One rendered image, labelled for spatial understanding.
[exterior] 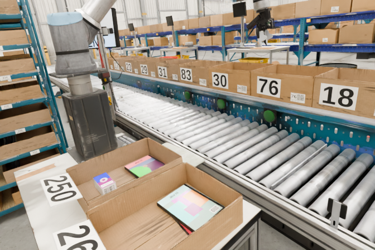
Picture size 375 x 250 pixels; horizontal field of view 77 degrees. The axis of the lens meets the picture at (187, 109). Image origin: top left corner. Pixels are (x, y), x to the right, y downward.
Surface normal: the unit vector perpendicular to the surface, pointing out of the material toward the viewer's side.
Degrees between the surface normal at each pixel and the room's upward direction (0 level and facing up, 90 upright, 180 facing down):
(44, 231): 0
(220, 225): 90
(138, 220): 2
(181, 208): 0
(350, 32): 86
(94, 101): 90
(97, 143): 90
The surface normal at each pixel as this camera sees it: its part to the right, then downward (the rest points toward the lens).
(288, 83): -0.78, 0.27
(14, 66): 0.62, 0.21
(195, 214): -0.09, -0.94
